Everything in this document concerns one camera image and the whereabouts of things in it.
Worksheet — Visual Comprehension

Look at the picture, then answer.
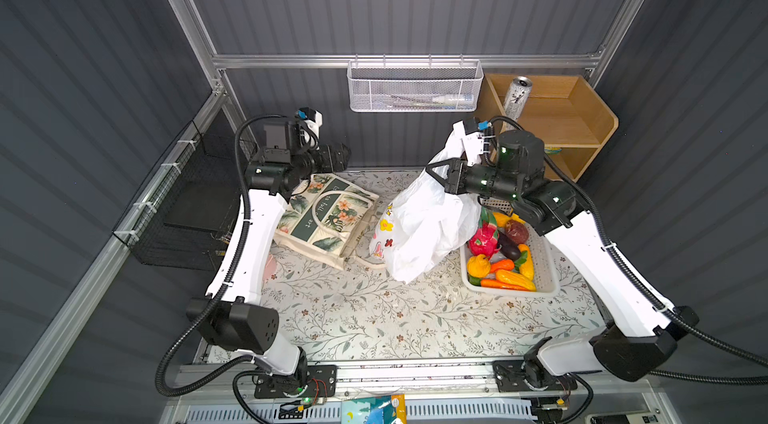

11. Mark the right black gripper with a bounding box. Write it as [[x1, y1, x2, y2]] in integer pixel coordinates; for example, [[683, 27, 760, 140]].
[[423, 157, 516, 206]]

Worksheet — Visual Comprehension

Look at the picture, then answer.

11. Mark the white plastic grocery bag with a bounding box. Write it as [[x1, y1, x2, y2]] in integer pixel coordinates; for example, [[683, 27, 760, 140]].
[[368, 120, 485, 285]]

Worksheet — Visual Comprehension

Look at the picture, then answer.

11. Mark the cream canvas tote bag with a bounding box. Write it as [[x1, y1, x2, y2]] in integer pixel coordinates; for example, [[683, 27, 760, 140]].
[[274, 174, 379, 270]]

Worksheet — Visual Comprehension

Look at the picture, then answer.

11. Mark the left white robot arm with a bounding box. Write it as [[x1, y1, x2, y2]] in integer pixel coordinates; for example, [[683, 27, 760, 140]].
[[154, 108, 350, 397]]

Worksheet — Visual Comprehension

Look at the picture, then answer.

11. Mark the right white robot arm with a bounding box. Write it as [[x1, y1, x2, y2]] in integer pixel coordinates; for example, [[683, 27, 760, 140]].
[[425, 116, 767, 390]]

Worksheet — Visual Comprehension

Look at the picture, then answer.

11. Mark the pink dragon fruit toy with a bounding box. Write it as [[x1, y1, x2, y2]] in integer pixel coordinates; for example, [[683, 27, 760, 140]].
[[467, 207, 499, 259]]

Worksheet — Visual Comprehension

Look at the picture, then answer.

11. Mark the dark red plum toy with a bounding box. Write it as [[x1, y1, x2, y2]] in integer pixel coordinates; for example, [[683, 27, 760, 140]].
[[504, 219, 530, 245]]

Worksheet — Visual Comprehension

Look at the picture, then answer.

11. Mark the yellow bell pepper toy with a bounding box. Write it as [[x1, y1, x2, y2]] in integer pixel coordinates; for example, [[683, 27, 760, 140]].
[[467, 254, 491, 279]]

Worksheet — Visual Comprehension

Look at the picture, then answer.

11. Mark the dark purple eggplant toy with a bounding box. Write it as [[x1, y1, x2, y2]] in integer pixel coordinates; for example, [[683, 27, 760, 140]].
[[497, 233, 521, 261]]

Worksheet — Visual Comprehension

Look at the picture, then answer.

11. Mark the orange carrot toy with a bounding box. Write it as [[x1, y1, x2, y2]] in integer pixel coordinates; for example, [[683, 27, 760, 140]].
[[480, 279, 528, 292]]

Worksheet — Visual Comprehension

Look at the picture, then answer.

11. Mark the left silver drink can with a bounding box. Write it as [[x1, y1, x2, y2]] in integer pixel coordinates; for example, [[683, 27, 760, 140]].
[[503, 76, 533, 121]]

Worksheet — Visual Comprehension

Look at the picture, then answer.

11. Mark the yellow corn toy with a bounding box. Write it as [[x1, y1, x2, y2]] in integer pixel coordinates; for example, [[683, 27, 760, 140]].
[[495, 270, 537, 292]]

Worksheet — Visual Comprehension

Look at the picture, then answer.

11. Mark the white plastic fruit basket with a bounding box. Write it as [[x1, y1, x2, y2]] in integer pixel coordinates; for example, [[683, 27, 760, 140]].
[[459, 198, 560, 298]]

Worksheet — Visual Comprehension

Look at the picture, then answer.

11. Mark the wooden shelf unit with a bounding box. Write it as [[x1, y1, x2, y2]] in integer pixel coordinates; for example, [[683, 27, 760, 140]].
[[476, 73, 619, 183]]

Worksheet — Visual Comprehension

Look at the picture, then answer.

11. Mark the floral table mat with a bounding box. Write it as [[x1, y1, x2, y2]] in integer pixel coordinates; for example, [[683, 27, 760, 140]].
[[262, 245, 604, 361]]

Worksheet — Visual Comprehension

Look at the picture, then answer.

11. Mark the teal printed booklet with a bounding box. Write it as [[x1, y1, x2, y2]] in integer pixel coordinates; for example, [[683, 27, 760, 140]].
[[340, 394, 407, 424]]

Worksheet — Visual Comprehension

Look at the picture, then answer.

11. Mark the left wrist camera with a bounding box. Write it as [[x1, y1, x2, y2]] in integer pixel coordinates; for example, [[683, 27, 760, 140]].
[[296, 107, 323, 134]]

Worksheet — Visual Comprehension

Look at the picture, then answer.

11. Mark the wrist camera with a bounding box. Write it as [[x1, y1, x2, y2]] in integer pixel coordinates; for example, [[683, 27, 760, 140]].
[[462, 117, 493, 166], [296, 107, 323, 134]]

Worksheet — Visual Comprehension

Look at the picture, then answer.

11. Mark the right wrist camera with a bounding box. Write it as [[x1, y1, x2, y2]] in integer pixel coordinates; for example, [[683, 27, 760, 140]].
[[462, 117, 493, 166]]

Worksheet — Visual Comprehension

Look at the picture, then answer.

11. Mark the white wire wall basket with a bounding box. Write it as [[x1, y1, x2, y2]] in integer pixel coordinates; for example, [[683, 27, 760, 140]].
[[346, 57, 484, 113]]

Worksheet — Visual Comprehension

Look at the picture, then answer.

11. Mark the black wire wall basket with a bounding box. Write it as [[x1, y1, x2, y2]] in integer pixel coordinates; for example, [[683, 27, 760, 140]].
[[114, 117, 243, 272]]

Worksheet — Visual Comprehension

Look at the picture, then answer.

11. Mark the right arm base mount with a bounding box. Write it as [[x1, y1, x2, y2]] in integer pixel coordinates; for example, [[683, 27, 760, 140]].
[[491, 358, 579, 392]]

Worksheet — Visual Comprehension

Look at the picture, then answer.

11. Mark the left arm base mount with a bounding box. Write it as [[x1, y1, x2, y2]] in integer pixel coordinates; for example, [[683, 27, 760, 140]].
[[252, 365, 338, 399]]

